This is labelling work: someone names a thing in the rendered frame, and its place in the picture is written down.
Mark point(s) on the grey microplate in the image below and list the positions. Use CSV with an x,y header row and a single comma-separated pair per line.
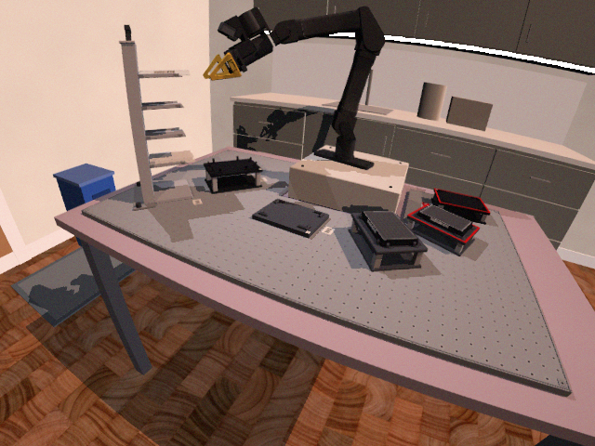
x,y
388,228
445,220

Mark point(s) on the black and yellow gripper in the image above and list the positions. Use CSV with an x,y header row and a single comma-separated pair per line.
x,y
234,70

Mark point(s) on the grey rack with shelves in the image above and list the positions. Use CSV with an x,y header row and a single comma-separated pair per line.
x,y
163,192

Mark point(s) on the white microplate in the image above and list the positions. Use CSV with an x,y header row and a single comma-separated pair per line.
x,y
181,72

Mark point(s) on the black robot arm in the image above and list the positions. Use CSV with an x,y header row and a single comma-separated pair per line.
x,y
369,41

